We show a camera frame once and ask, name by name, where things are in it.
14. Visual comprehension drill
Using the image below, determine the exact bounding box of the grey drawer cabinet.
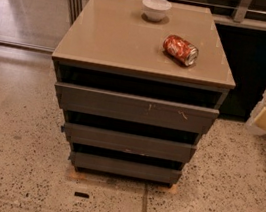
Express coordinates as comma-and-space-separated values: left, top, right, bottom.
33, 0, 249, 197

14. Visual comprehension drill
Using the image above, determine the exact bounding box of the grey bottom drawer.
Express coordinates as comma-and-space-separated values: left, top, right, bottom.
70, 152, 182, 184

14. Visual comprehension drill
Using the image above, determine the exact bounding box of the grey drawer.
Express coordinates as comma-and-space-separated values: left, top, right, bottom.
70, 152, 182, 184
55, 82, 219, 134
63, 123, 197, 163

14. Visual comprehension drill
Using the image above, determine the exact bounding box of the grey top drawer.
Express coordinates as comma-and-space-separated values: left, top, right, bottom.
55, 82, 219, 134

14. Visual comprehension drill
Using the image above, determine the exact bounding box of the red soda can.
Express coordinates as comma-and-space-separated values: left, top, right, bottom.
162, 35, 199, 67

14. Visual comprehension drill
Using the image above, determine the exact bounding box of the white ceramic bowl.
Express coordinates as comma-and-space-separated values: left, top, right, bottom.
142, 0, 172, 22

